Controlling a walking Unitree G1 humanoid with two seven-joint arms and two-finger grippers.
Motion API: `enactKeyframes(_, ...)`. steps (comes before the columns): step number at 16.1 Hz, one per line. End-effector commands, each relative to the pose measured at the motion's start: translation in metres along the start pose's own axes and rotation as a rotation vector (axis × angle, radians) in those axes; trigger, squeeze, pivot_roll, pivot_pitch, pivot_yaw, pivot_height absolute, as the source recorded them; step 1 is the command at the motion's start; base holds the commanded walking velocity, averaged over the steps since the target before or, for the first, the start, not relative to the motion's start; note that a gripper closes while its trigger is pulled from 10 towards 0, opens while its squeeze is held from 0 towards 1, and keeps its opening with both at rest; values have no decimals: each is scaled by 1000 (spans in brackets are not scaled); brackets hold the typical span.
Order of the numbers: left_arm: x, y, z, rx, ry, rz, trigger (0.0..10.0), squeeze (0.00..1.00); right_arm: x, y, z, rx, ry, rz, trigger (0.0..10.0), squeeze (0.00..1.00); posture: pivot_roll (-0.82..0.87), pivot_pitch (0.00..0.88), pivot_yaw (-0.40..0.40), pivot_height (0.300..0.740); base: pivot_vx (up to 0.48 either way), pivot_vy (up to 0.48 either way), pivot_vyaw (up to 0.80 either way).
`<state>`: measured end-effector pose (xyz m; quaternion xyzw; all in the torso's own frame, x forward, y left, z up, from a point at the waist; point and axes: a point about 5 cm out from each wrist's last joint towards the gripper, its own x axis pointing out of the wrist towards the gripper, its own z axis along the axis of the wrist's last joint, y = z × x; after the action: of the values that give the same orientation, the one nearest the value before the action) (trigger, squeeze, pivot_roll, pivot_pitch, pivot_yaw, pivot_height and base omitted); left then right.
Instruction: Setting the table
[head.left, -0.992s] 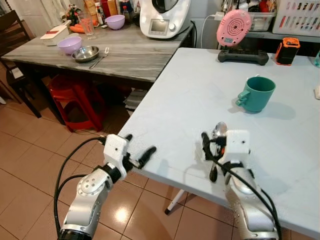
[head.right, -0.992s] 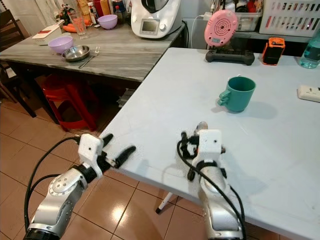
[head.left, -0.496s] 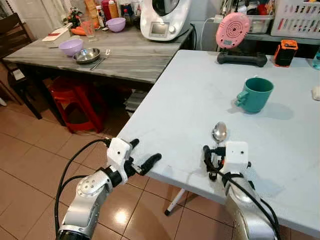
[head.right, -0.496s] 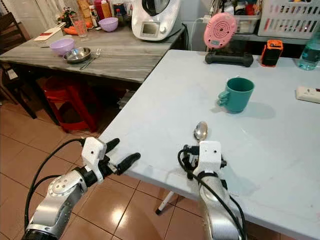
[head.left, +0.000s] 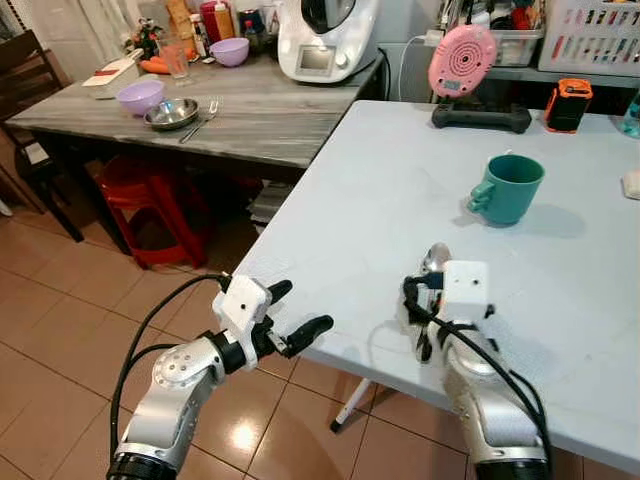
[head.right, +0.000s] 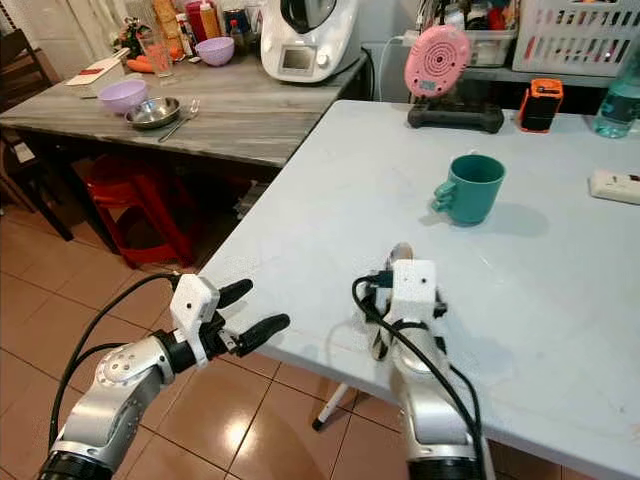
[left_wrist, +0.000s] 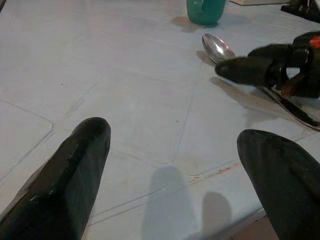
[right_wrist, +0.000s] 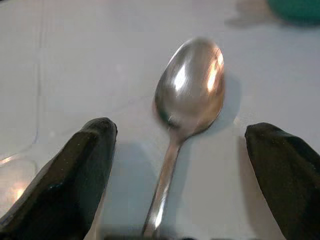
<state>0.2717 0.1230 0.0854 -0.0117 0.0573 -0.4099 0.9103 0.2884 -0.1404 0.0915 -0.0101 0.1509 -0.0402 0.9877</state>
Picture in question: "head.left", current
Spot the white charger cable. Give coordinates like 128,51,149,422
397,29,447,102

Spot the orange snack packet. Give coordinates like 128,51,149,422
164,0,197,42

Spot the steel spoon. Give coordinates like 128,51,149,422
414,242,454,363

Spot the small dark plant figurine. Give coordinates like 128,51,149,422
127,17,167,62

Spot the dark wooden chair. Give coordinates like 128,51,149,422
0,29,87,243

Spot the black flat base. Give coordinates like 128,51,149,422
431,99,534,135

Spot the clear plastic box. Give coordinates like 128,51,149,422
489,27,546,70

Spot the grey wooden table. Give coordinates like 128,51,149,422
4,48,389,259

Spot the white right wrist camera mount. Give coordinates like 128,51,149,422
440,260,494,324

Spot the white box with red print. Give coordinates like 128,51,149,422
81,57,142,90

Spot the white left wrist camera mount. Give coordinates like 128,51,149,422
212,276,273,342

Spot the pink round device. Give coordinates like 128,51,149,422
428,24,499,100

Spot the steel bowl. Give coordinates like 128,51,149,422
143,96,202,133

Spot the white kitchen machine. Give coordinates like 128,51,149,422
276,0,382,85

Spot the white table leg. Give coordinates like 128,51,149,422
329,377,374,434

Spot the steel fork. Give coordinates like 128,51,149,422
179,97,222,145

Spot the orange and black device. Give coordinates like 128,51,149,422
544,77,594,135

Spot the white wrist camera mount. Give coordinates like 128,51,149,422
212,276,273,342
440,260,494,324

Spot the clear water bottle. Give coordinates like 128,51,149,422
619,94,640,139

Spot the clear drinking glass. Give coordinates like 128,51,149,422
159,39,192,82

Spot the green ceramic mug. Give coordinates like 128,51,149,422
467,152,547,228

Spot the white plastic basket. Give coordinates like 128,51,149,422
537,0,640,78

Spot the red plastic stool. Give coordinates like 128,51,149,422
96,154,212,270

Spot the orange carrot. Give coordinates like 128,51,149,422
137,57,172,77

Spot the purple bowl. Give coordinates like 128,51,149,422
116,79,167,117
209,37,252,69

